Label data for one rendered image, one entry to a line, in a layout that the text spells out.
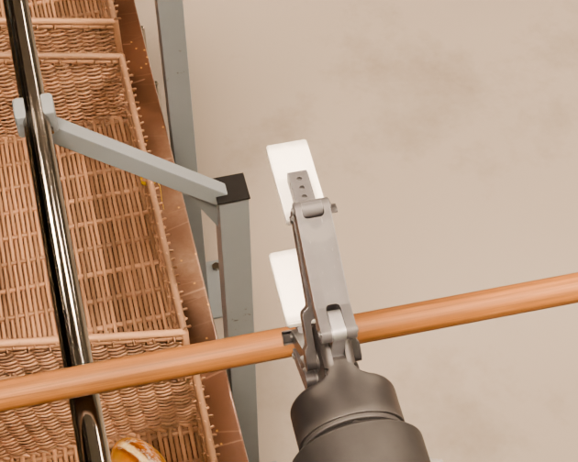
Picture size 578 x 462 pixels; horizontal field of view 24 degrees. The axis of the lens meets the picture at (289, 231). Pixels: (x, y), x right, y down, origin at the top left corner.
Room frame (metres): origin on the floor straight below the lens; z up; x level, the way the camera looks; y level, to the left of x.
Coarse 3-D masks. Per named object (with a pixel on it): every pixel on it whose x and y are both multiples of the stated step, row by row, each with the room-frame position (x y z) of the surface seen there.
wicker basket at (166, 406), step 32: (160, 384) 0.90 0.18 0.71; (192, 384) 0.91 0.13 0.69; (0, 416) 0.86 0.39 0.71; (32, 416) 0.86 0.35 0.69; (64, 416) 0.87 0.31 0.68; (128, 416) 0.89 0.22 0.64; (160, 416) 0.90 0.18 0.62; (192, 416) 0.91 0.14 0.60; (0, 448) 0.85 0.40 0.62; (32, 448) 0.86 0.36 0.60; (64, 448) 0.87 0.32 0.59; (160, 448) 0.87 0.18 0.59; (192, 448) 0.87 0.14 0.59
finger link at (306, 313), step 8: (336, 208) 0.56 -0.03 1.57; (296, 232) 0.54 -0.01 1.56; (296, 240) 0.54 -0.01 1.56; (296, 248) 0.54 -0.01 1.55; (304, 272) 0.52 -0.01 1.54; (304, 280) 0.51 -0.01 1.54; (304, 288) 0.51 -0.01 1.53; (304, 296) 0.51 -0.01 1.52; (304, 312) 0.50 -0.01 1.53; (312, 312) 0.50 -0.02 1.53; (304, 320) 0.49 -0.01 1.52; (304, 328) 0.49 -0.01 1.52; (304, 336) 0.49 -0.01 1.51; (312, 336) 0.49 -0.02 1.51; (312, 344) 0.48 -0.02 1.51; (352, 344) 0.48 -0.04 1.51; (304, 352) 0.48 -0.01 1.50; (312, 352) 0.48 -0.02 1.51; (360, 352) 0.48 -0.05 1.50; (312, 360) 0.47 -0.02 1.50; (312, 368) 0.47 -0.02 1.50
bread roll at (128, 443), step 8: (120, 440) 0.86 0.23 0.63; (128, 440) 0.86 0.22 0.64; (136, 440) 0.86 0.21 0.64; (120, 448) 0.84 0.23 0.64; (128, 448) 0.84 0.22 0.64; (136, 448) 0.84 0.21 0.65; (144, 448) 0.84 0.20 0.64; (152, 448) 0.85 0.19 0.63; (112, 456) 0.84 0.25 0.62; (120, 456) 0.83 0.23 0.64; (128, 456) 0.83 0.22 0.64; (136, 456) 0.83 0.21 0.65; (144, 456) 0.83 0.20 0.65; (152, 456) 0.83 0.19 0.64; (160, 456) 0.84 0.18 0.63
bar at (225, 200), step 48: (48, 96) 1.02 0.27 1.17; (48, 144) 0.94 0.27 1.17; (96, 144) 1.01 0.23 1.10; (192, 144) 1.51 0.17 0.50; (48, 192) 0.87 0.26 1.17; (192, 192) 1.03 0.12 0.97; (240, 192) 1.05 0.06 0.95; (48, 240) 0.81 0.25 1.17; (240, 240) 1.04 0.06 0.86; (240, 288) 1.04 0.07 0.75; (240, 384) 1.03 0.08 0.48; (96, 432) 0.59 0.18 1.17
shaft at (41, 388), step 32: (512, 288) 0.73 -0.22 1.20; (544, 288) 0.73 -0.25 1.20; (576, 288) 0.73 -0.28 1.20; (384, 320) 0.69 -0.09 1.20; (416, 320) 0.70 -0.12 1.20; (448, 320) 0.70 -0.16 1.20; (480, 320) 0.71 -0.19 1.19; (160, 352) 0.66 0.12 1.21; (192, 352) 0.66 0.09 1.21; (224, 352) 0.66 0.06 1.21; (256, 352) 0.66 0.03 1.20; (288, 352) 0.66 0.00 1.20; (0, 384) 0.62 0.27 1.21; (32, 384) 0.62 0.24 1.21; (64, 384) 0.62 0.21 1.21; (96, 384) 0.63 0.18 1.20; (128, 384) 0.63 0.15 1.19
